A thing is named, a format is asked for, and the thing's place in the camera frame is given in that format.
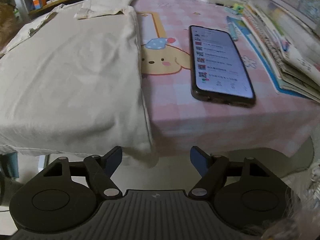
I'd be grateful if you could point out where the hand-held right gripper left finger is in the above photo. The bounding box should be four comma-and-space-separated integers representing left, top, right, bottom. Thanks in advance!
35, 146, 123, 198

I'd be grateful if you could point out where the blue pen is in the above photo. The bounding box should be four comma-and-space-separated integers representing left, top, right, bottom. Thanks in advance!
226, 16, 240, 41

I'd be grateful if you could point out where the black smartphone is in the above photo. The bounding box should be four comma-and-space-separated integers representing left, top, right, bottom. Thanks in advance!
189, 25, 257, 108

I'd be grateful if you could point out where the cream T-shirt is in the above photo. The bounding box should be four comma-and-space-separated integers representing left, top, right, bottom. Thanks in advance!
0, 0, 155, 167

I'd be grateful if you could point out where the fluffy brown cat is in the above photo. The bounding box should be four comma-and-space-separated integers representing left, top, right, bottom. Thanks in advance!
0, 3, 22, 53

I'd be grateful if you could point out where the pink checked tablecloth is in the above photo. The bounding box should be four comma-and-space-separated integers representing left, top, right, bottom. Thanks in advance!
130, 0, 318, 160

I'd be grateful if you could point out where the stack of notebooks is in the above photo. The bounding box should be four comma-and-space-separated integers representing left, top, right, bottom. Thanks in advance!
240, 0, 320, 100

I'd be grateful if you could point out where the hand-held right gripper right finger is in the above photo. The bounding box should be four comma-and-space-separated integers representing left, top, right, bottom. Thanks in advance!
188, 146, 275, 198

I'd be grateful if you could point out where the green and yellow toy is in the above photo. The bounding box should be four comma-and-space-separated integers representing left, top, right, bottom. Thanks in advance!
232, 3, 245, 15

